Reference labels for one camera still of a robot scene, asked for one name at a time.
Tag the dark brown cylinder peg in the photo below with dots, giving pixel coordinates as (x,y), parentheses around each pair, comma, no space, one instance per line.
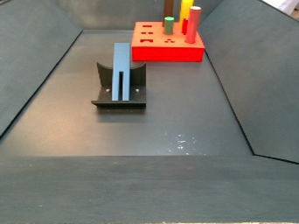
(168,8)

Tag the red foam peg board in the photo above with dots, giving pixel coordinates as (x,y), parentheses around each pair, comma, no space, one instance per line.
(152,45)

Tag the pink octagonal peg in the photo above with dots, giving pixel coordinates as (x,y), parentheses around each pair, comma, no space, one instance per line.
(194,19)

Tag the red star peg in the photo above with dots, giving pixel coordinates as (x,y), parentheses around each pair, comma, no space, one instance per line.
(185,25)

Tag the blue double-square block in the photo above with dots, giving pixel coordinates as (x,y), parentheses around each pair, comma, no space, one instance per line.
(121,75)

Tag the green cylinder peg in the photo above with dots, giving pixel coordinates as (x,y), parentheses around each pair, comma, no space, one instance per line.
(169,25)

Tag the black curved holder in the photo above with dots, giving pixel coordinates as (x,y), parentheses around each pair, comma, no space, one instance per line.
(137,89)

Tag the yellow slotted peg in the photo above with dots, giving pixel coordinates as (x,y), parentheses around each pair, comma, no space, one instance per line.
(185,9)

